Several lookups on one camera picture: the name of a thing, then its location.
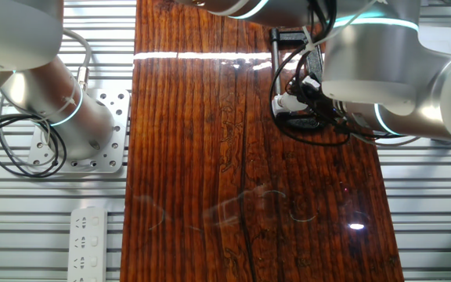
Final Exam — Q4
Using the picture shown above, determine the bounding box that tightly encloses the black cable loop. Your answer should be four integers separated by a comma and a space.
0, 97, 69, 179

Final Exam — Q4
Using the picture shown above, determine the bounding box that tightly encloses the brown wooden board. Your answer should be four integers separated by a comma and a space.
119, 0, 406, 282

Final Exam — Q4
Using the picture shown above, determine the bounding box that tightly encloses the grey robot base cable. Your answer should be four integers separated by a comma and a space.
61, 27, 93, 92

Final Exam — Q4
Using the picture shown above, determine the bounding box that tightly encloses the white power strip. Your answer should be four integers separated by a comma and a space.
67, 206, 109, 282

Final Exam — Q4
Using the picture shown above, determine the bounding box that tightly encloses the white LED light bulb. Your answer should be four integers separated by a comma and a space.
278, 92, 309, 114

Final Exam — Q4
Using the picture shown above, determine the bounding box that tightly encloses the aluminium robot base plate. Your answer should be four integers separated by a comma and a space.
27, 88, 132, 175

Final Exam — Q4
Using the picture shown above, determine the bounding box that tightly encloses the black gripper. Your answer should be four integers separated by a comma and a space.
301, 74, 346, 132

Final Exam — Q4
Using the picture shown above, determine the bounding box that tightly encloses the black C-clamp with steel screw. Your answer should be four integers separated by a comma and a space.
269, 26, 333, 132

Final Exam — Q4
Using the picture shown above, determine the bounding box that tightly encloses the printed paper sheet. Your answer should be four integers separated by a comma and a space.
419, 23, 451, 56

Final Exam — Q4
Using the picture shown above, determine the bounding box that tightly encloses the white lamp socket adapter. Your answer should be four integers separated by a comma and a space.
271, 95, 289, 119

